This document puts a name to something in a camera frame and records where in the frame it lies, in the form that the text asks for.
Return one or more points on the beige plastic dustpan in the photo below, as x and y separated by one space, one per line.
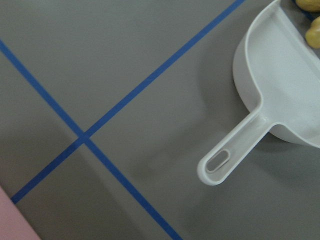
277 76

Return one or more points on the tan toy ginger root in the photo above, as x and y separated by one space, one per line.
312 35

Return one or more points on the brown toy potato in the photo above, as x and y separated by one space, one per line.
312 6

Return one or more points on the pink plastic bin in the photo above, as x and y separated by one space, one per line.
13 225

